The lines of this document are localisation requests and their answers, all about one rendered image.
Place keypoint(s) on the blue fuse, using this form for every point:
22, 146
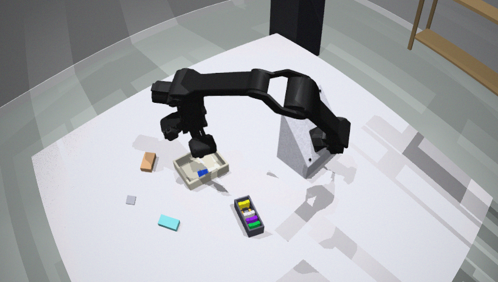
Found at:
202, 172

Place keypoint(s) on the tan rectangular block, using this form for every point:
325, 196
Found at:
148, 162

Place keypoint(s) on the light blue rectangular block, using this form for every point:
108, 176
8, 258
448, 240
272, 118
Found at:
168, 222

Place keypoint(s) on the beige rectangular tray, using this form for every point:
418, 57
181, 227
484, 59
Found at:
186, 166

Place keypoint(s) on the yellow fuse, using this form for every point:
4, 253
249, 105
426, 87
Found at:
244, 204

